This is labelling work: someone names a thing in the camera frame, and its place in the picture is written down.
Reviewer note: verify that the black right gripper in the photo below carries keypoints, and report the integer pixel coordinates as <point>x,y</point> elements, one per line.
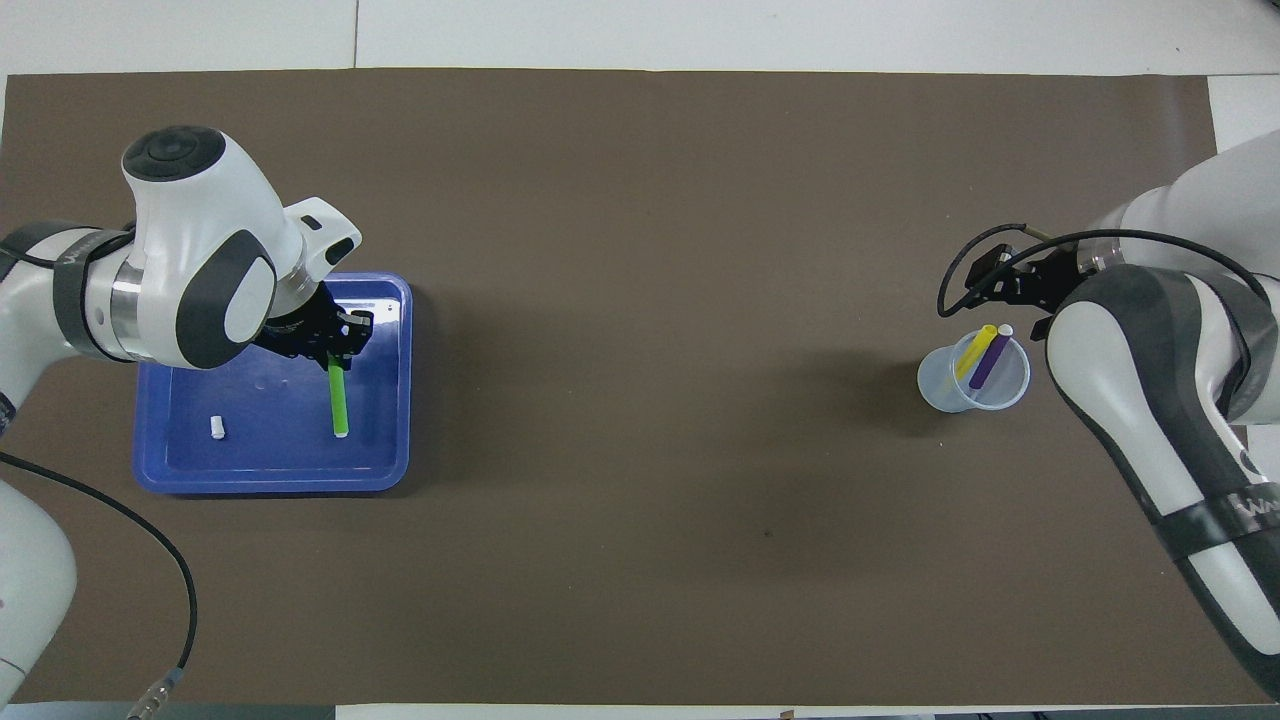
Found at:
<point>1045,280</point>

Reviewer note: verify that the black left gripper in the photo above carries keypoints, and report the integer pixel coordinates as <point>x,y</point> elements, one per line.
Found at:
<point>300,330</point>

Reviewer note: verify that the green marker pen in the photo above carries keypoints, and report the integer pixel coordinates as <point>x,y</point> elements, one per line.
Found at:
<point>340,400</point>

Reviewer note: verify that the yellow marker pen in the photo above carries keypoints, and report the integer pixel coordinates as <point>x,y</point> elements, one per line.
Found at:
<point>975,355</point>

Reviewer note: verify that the purple marker pen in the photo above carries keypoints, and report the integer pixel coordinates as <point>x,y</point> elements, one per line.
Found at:
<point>992,360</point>

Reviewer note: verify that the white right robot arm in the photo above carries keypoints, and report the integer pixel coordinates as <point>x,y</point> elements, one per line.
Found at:
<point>1120,400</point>

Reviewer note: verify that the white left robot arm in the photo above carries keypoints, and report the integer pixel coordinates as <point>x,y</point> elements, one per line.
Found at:
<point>200,230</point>

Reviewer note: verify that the blue plastic tray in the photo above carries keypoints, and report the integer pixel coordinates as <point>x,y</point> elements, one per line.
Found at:
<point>380,460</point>

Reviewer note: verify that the translucent plastic cup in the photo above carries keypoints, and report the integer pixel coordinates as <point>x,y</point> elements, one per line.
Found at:
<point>935,385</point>

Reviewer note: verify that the brown table mat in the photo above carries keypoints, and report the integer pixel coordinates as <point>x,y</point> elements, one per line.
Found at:
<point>640,250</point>

